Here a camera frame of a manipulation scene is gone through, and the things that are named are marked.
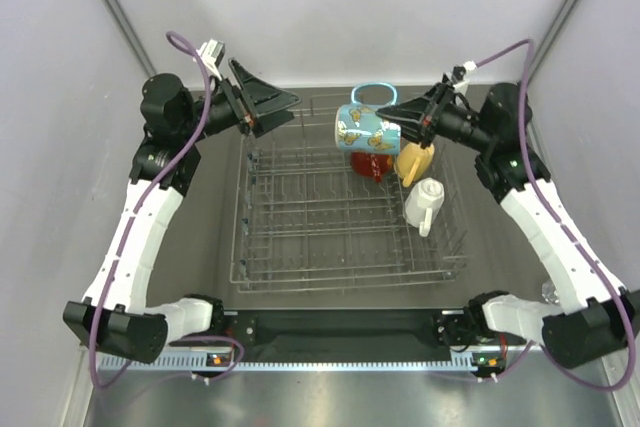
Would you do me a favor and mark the grey wire dish rack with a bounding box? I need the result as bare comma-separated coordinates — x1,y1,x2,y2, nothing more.
230,106,469,293

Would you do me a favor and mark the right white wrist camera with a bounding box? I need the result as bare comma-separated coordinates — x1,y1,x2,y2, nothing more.
449,60,477,95

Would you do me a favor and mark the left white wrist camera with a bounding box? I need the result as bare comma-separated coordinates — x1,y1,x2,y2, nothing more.
197,39,225,80

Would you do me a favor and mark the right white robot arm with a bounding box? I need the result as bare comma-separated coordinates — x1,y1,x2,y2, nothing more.
377,83,639,369

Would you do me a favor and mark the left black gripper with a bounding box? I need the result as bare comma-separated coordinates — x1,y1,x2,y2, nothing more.
178,58,300,143

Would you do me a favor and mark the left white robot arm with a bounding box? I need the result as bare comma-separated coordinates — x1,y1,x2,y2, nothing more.
63,59,300,364

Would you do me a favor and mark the clear glass cup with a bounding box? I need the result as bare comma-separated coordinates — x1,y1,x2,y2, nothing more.
541,280,559,305

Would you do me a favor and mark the blue patterned mug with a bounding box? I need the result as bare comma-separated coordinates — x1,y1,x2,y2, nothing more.
334,82,401,156

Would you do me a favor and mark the yellow mug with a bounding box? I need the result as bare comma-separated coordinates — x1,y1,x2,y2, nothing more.
393,143,435,188

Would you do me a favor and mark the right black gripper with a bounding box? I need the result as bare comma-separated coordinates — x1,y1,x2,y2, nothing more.
376,82,495,154

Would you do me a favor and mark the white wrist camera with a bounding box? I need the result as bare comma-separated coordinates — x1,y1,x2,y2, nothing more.
449,60,477,95
197,39,225,80

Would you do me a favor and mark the grey slotted cable duct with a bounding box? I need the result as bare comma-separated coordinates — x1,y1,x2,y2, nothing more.
98,348,506,373

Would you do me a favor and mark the red mug white inside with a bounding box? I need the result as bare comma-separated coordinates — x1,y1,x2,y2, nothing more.
350,152,393,183

